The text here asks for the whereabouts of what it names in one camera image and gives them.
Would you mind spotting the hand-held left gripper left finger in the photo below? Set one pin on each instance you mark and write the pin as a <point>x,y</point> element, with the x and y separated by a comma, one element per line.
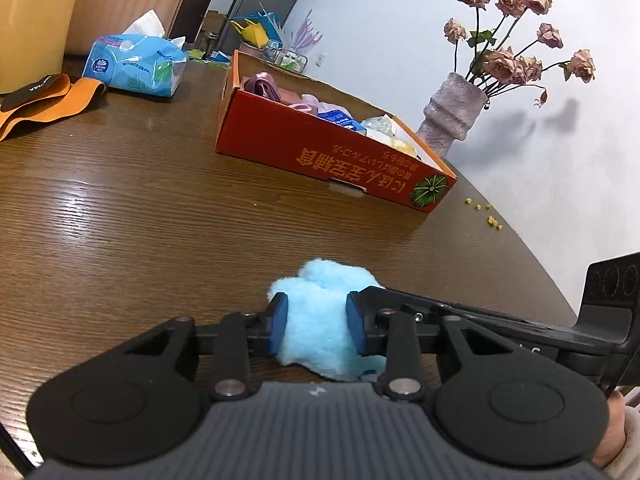
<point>279,325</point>

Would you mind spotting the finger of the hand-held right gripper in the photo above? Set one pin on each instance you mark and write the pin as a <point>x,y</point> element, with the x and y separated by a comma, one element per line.
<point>450,312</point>

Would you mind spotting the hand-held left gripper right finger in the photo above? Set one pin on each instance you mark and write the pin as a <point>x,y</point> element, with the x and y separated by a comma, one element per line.
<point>356,322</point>

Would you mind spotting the light blue fluffy cotton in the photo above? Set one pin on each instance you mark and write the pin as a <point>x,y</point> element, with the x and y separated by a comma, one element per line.
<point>320,310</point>

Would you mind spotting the orange cardboard box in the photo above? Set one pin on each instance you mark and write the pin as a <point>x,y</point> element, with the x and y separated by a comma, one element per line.
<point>310,145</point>

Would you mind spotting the person's right forearm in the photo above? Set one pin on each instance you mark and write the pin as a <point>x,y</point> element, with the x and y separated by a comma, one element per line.
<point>629,455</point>

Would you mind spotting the person's right hand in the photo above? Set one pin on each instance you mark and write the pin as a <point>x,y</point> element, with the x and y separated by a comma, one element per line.
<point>614,425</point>

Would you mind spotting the scattered yellow crumbs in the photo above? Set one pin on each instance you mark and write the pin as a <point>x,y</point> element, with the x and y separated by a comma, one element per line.
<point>492,220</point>

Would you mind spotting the clear plastic bag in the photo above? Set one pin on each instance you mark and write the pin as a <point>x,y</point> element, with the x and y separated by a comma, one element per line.
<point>379,126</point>

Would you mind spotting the pink ribbed vase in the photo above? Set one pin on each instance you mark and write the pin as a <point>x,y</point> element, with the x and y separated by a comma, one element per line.
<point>447,112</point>

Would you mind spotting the blue printed packet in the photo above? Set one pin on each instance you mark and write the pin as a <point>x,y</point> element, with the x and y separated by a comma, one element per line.
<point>345,121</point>

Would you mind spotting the mauve satin cloth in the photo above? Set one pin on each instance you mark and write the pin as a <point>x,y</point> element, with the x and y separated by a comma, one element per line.
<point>260,85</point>

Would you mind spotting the bunch of dried pink roses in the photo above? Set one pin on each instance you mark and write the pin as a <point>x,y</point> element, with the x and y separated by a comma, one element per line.
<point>505,62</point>

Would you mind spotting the green packets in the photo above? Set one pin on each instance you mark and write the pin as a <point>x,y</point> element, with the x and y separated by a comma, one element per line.
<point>210,57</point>

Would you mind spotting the yellow and blue bag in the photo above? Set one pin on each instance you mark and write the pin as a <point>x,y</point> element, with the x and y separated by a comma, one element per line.
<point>257,30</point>

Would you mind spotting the blue tissue pack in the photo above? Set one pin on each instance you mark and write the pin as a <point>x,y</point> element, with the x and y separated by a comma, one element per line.
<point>132,67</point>

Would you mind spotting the orange elastic band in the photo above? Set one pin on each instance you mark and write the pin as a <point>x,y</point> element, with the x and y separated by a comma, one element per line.
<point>45,105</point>

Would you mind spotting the yellow juice jug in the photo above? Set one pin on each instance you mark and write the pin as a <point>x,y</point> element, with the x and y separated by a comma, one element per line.
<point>35,25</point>

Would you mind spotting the purple plant wall sticker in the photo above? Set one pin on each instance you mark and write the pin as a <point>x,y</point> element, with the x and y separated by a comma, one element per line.
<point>306,32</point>

